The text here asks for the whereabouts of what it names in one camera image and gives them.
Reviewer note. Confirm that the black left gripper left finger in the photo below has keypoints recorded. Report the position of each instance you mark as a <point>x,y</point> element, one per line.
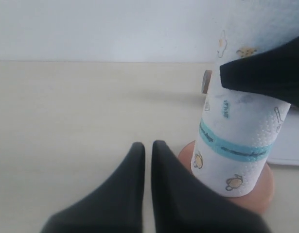
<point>114,207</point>

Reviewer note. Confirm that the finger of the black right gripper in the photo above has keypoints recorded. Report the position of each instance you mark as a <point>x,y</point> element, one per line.
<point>274,73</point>

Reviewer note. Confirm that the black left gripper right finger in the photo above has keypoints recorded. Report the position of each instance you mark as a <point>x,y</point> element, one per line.
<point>182,204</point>

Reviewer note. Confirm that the printed white paper towel roll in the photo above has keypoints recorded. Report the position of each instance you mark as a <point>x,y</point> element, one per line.
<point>237,129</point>

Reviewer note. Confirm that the brown cardboard tube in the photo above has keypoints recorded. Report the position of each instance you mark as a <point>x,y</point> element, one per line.
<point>206,81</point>

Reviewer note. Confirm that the wooden paper towel holder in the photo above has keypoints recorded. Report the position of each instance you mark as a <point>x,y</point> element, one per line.
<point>258,200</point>

